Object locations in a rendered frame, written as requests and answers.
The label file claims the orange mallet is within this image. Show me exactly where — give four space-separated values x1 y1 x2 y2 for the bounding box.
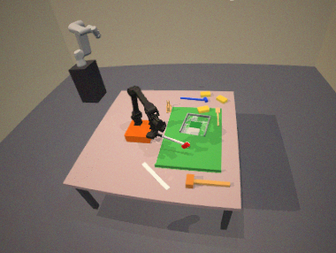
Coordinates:
186 174 230 188

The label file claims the blue putter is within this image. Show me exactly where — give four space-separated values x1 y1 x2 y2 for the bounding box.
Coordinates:
180 96 208 103

